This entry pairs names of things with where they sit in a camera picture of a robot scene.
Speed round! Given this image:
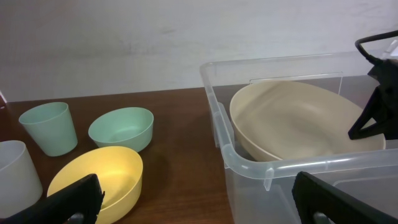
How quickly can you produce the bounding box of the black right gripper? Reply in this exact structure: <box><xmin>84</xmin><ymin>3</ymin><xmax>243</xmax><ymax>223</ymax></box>
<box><xmin>348</xmin><ymin>59</ymin><xmax>397</xmax><ymax>140</ymax></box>

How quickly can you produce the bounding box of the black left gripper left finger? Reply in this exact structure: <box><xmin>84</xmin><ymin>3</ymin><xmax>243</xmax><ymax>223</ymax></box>
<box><xmin>2</xmin><ymin>174</ymin><xmax>105</xmax><ymax>224</ymax></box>

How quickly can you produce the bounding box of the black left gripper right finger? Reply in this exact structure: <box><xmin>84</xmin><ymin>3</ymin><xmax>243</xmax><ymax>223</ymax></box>
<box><xmin>292</xmin><ymin>171</ymin><xmax>397</xmax><ymax>224</ymax></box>

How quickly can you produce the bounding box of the beige plate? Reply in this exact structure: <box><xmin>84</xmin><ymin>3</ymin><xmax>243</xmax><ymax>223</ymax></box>
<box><xmin>229</xmin><ymin>80</ymin><xmax>386</xmax><ymax>162</ymax></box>

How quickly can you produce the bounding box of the yellow plastic bowl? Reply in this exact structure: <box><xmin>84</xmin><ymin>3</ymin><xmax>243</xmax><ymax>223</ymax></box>
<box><xmin>47</xmin><ymin>146</ymin><xmax>143</xmax><ymax>224</ymax></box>

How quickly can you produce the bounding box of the grey plastic cup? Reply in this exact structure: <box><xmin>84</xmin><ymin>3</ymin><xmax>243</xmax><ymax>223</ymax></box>
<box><xmin>1</xmin><ymin>140</ymin><xmax>43</xmax><ymax>218</ymax></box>

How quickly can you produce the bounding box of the green plastic cup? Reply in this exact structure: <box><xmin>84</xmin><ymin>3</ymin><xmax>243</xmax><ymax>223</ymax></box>
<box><xmin>19</xmin><ymin>102</ymin><xmax>78</xmax><ymax>157</ymax></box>

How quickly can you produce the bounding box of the green plastic bowl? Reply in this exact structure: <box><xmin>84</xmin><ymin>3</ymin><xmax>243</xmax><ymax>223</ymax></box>
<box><xmin>88</xmin><ymin>107</ymin><xmax>154</xmax><ymax>152</ymax></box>

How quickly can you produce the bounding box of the clear plastic storage bin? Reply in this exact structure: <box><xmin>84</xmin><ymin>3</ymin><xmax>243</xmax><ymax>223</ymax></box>
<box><xmin>200</xmin><ymin>52</ymin><xmax>397</xmax><ymax>223</ymax></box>

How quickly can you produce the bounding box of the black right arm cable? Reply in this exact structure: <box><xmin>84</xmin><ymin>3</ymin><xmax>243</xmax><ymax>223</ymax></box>
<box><xmin>354</xmin><ymin>30</ymin><xmax>398</xmax><ymax>65</ymax></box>

